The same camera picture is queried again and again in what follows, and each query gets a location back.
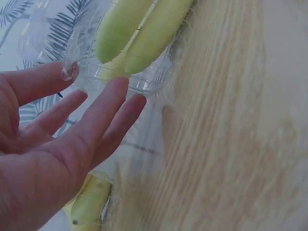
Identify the person's left hand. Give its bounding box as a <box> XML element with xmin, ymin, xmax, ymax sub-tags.
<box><xmin>0</xmin><ymin>61</ymin><xmax>147</xmax><ymax>231</ymax></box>

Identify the clear plastic packaging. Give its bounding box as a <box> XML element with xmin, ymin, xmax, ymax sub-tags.
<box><xmin>18</xmin><ymin>0</ymin><xmax>193</xmax><ymax>227</ymax></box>

